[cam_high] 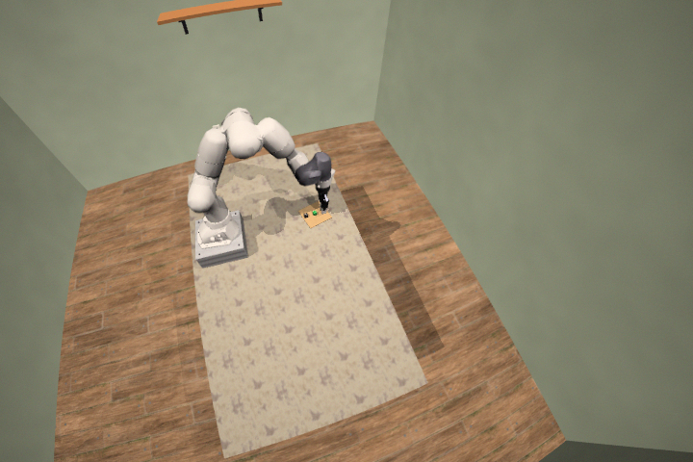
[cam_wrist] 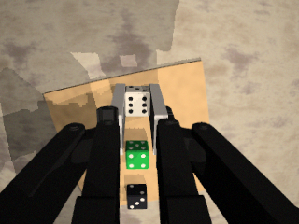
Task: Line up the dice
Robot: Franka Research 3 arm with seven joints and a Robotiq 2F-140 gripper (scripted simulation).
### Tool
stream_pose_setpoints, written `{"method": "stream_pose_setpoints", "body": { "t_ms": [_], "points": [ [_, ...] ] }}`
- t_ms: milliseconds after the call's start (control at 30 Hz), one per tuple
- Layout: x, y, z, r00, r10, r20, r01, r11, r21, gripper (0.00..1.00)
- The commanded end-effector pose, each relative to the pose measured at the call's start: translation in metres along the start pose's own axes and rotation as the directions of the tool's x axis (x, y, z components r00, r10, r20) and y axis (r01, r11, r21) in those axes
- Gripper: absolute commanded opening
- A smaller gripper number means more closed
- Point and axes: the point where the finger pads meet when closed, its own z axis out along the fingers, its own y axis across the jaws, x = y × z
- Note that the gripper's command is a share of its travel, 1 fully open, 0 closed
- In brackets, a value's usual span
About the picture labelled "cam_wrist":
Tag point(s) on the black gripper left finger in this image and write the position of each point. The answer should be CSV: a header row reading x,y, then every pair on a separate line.
x,y
38,193

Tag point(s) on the black die with white pips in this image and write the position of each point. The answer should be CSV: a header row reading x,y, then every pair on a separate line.
x,y
137,197

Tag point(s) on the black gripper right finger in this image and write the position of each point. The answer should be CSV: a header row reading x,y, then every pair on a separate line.
x,y
242,193

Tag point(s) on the tan mat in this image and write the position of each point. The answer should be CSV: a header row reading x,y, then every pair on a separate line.
x,y
183,88

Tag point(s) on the green die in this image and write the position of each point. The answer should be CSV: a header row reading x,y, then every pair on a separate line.
x,y
137,155

